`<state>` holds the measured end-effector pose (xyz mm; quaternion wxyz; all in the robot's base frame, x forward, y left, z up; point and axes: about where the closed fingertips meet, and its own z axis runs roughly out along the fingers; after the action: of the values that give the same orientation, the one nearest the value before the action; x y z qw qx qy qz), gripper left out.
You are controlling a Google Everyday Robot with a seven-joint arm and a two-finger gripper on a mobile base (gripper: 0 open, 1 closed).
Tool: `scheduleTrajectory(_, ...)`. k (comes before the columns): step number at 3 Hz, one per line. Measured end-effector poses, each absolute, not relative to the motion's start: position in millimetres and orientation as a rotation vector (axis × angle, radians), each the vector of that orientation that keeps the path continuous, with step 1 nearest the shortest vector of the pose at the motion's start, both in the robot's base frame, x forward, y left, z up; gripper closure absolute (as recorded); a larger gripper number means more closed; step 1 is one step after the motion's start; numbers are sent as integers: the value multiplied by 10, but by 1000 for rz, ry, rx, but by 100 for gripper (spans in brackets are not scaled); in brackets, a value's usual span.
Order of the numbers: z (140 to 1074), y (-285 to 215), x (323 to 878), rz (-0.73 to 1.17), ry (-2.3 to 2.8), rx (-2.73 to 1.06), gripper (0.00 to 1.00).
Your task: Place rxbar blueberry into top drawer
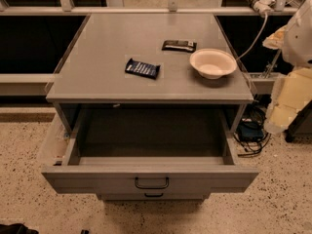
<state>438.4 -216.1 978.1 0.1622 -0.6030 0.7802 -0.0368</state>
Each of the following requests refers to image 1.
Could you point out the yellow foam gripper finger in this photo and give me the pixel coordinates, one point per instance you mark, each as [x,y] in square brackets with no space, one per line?
[291,93]

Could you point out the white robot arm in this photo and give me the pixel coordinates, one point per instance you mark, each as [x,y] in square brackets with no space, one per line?
[302,18]

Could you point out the grey drawer cabinet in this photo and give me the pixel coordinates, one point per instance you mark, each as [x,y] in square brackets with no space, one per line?
[93,74]

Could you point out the open grey top drawer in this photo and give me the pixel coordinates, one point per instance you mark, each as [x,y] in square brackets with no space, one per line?
[109,147]

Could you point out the blue electronics box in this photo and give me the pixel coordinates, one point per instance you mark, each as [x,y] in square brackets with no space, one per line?
[250,132]

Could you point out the grey metal railing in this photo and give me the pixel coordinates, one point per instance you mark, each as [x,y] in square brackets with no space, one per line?
[130,4]

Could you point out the white paper bowl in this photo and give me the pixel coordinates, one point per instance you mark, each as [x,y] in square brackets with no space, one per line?
[213,63]

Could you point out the white power strip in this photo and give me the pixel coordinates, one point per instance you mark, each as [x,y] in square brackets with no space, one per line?
[263,7]

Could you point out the black snack bar wrapper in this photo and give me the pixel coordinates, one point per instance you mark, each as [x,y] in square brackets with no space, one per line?
[179,45]

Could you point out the black object floor corner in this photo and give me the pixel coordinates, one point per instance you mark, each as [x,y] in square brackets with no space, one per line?
[16,229]

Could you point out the black top drawer handle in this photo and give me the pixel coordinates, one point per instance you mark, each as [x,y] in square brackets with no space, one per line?
[152,183]

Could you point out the black drawer handle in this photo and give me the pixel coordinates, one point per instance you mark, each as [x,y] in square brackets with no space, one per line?
[153,195]
[152,183]

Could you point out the black lower drawer handle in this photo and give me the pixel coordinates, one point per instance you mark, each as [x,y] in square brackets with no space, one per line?
[153,195]

